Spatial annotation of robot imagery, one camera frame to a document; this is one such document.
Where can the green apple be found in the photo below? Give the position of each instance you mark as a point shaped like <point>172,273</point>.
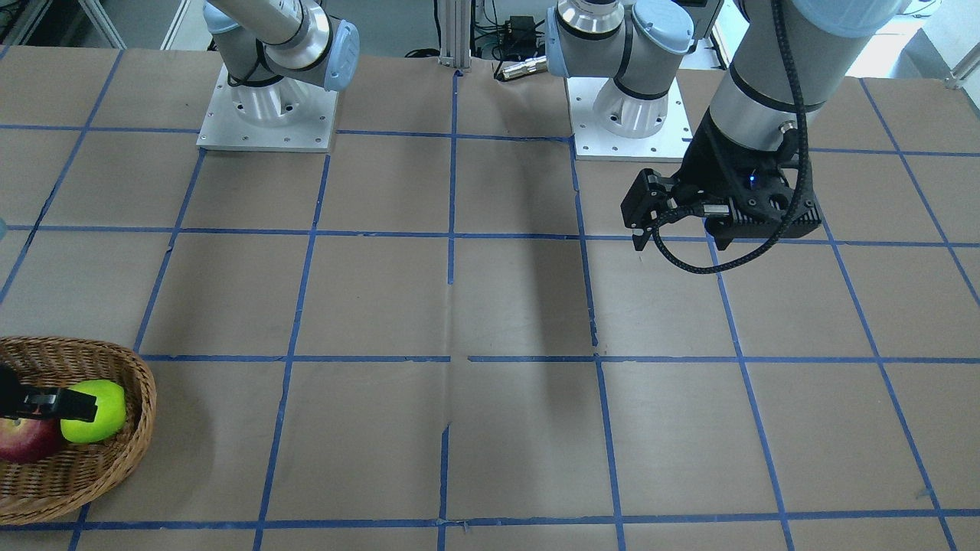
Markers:
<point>110,413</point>

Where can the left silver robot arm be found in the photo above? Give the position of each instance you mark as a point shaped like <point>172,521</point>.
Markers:
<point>791,60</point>

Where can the red apple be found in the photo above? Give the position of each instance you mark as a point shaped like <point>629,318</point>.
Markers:
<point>28,440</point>

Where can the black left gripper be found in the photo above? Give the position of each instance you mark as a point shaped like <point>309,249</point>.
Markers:
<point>702,166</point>

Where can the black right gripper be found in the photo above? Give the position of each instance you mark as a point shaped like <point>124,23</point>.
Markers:
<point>55,403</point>

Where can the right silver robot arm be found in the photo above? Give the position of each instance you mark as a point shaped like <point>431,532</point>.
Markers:
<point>273,42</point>

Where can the woven wicker basket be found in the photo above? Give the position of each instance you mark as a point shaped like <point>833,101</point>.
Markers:
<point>78,473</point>

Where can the aluminium frame post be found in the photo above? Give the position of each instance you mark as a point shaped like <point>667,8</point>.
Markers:
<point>455,32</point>

